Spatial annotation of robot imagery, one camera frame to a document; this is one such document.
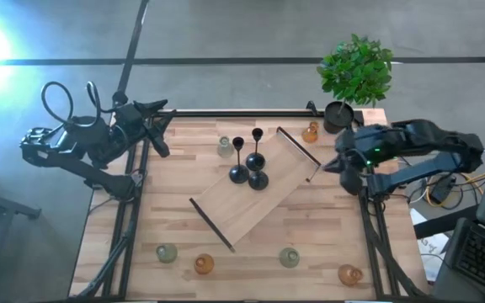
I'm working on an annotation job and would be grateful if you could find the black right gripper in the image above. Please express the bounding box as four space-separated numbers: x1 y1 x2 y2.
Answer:
322 125 376 197

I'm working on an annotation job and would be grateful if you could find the black metal candlestick holder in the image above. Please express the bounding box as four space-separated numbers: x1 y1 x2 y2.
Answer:
245 127 267 173
247 167 270 191
228 136 251 185

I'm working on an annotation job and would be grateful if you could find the black power adapter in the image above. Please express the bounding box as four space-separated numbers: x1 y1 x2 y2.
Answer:
429 174 458 205

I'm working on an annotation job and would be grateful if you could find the wooden tray with black handles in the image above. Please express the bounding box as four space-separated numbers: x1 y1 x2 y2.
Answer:
189 125 322 253

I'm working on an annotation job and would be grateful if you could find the amber glass candle holder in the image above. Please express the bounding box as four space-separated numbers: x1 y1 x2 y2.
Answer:
193 252 216 276
337 263 365 288
301 120 320 145

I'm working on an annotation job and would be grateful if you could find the black computer keyboard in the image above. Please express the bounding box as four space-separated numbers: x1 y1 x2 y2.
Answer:
455 225 485 298

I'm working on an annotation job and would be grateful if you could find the green glass candle holder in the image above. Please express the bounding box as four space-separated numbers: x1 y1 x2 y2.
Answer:
278 247 301 269
216 135 235 160
155 242 179 265

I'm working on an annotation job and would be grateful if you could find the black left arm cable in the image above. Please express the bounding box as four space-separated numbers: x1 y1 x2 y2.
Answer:
40 80 117 127

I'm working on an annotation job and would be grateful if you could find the artificial green plant black pot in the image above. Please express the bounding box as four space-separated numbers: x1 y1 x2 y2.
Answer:
316 33 395 136

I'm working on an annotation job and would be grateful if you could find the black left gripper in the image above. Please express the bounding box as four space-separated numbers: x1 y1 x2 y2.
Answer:
115 98 178 159

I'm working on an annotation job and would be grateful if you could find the dark grey desk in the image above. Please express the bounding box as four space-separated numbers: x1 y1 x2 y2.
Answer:
413 204 485 303

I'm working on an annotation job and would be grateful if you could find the white paper sheet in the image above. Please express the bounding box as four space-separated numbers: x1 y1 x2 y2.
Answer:
410 208 450 283

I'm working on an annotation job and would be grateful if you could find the yellow cable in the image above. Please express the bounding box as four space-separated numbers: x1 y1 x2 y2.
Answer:
425 167 485 207

